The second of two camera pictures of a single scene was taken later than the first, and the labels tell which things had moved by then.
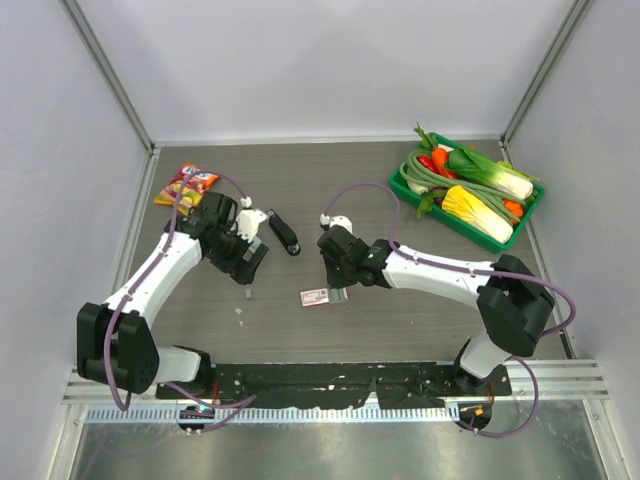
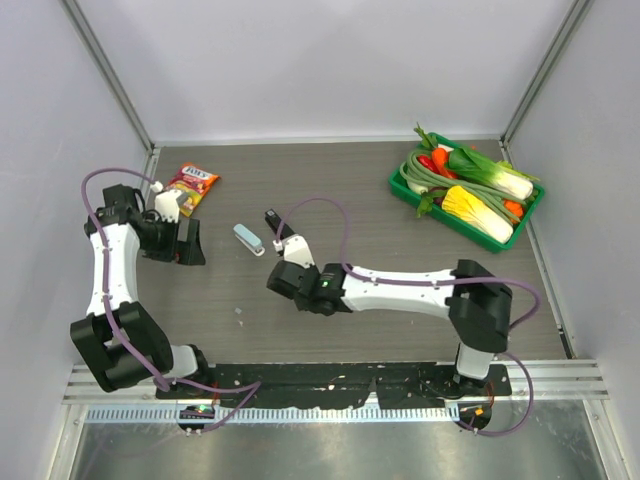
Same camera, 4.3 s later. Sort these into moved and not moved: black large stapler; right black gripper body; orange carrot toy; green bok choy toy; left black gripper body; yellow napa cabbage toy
Moved: left black gripper body; right black gripper body
Not moved: green bok choy toy; yellow napa cabbage toy; black large stapler; orange carrot toy
